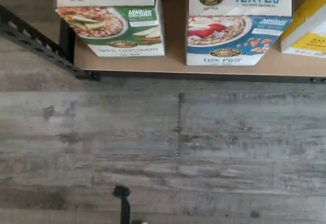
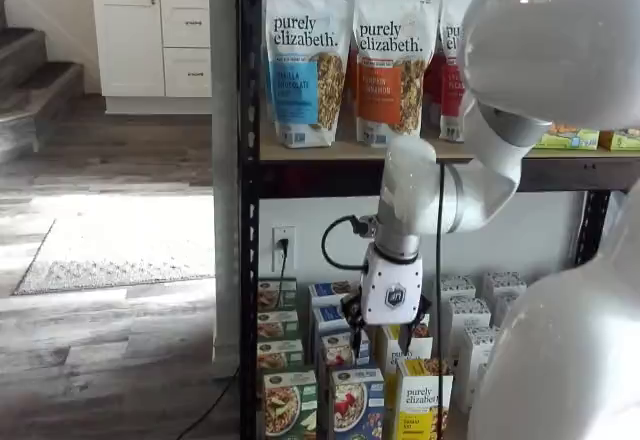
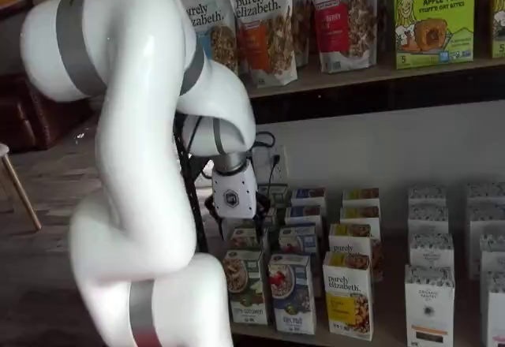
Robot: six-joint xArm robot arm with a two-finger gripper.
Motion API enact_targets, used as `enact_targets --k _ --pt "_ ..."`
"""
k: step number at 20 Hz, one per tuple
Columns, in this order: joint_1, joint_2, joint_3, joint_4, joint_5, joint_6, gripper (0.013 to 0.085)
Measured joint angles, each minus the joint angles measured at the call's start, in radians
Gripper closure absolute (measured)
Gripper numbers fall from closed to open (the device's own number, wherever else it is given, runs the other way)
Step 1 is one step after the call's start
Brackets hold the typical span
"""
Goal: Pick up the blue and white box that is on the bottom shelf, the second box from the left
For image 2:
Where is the yellow Bobo's snack box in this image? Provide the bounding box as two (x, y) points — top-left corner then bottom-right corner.
(598, 128), (640, 153)

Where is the white drawer cabinet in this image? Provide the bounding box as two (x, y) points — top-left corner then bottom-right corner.
(89, 0), (213, 115)

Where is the black floor cable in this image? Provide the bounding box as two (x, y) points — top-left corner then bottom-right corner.
(173, 362), (242, 440)

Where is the black plugged power cord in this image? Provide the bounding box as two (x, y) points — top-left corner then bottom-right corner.
(276, 236), (293, 282)

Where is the grey floor rug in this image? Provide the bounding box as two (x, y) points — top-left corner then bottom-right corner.
(12, 217), (216, 297)

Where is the green Bobo's apple pie box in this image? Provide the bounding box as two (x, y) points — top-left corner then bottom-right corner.
(531, 120), (601, 152)

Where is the blue and white cereal box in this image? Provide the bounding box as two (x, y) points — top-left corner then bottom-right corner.
(328, 367), (386, 440)
(307, 281), (362, 307)
(318, 329), (372, 371)
(311, 303), (354, 335)

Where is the thin black hanging cable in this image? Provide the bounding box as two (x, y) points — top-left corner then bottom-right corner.
(435, 161), (448, 440)

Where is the blue purely elizabeth granola bag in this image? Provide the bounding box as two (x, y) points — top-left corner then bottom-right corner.
(263, 0), (357, 150)

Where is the orange purely elizabeth granola bag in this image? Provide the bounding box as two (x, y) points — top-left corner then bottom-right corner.
(352, 0), (442, 150)

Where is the white patterned-top carton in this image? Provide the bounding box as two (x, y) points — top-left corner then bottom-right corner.
(441, 274), (478, 302)
(491, 293), (520, 329)
(445, 296), (493, 332)
(455, 326), (502, 414)
(481, 271), (528, 302)

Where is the black metal shelf rack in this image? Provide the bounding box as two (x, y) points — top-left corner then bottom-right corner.
(238, 0), (640, 440)

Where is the brown staircase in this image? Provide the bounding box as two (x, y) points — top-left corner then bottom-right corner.
(0, 0), (86, 164)

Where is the red purely elizabeth granola bag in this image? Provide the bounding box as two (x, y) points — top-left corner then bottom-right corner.
(438, 0), (480, 144)

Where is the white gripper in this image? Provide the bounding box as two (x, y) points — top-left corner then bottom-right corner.
(340, 243), (433, 361)

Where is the white wall outlet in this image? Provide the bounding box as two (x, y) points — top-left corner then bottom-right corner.
(271, 225), (297, 274)

